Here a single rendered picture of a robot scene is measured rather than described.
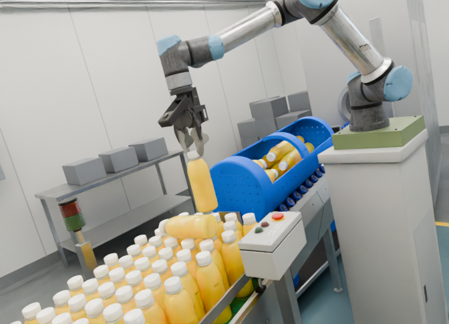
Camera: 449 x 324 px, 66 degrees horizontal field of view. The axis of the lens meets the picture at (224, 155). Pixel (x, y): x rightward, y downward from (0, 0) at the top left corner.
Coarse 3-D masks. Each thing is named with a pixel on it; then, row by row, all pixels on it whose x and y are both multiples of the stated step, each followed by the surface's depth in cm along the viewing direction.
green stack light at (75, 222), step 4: (80, 212) 117; (72, 216) 114; (76, 216) 115; (80, 216) 116; (64, 220) 115; (68, 220) 114; (72, 220) 115; (76, 220) 115; (80, 220) 116; (84, 220) 118; (68, 224) 115; (72, 224) 115; (76, 224) 115; (80, 224) 116; (84, 224) 118; (68, 228) 115; (72, 228) 115; (76, 228) 115
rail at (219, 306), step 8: (240, 280) 95; (248, 280) 99; (232, 288) 92; (240, 288) 95; (224, 296) 89; (232, 296) 92; (216, 304) 87; (224, 304) 89; (208, 312) 84; (216, 312) 86; (200, 320) 82; (208, 320) 83
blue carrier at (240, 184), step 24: (312, 120) 197; (264, 144) 177; (216, 168) 133; (240, 168) 127; (312, 168) 165; (216, 192) 137; (240, 192) 130; (264, 192) 125; (288, 192) 143; (264, 216) 128
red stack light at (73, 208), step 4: (68, 204) 114; (72, 204) 114; (76, 204) 116; (60, 208) 114; (64, 208) 114; (68, 208) 114; (72, 208) 114; (76, 208) 115; (80, 208) 117; (64, 212) 114; (68, 212) 114; (72, 212) 114; (76, 212) 115; (64, 216) 114; (68, 216) 114
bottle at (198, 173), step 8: (192, 160) 106; (200, 160) 106; (192, 168) 105; (200, 168) 105; (208, 168) 108; (192, 176) 105; (200, 176) 105; (208, 176) 106; (192, 184) 106; (200, 184) 105; (208, 184) 106; (192, 192) 108; (200, 192) 106; (208, 192) 106; (200, 200) 106; (208, 200) 106; (216, 200) 109; (200, 208) 107; (208, 208) 107
